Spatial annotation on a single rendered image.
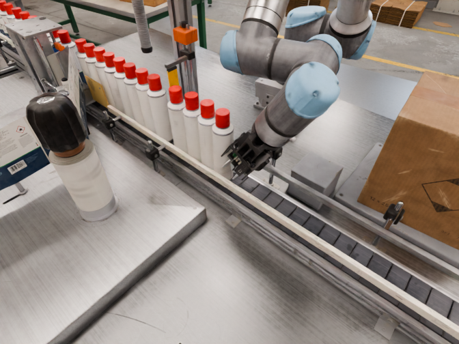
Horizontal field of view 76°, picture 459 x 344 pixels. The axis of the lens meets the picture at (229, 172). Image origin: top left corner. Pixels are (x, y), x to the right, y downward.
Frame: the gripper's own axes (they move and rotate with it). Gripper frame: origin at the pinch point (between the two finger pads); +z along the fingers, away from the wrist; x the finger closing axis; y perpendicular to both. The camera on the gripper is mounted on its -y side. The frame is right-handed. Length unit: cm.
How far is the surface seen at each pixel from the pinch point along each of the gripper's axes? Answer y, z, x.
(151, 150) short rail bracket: 9.3, 12.5, -18.9
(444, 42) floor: -413, 86, 39
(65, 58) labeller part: 7, 23, -62
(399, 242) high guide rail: -2.3, -21.3, 32.0
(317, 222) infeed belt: -2.3, -6.7, 22.6
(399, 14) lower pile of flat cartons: -434, 108, -26
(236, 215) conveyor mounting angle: 6.4, 5.0, 9.3
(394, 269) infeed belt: -2.4, -15.5, 37.8
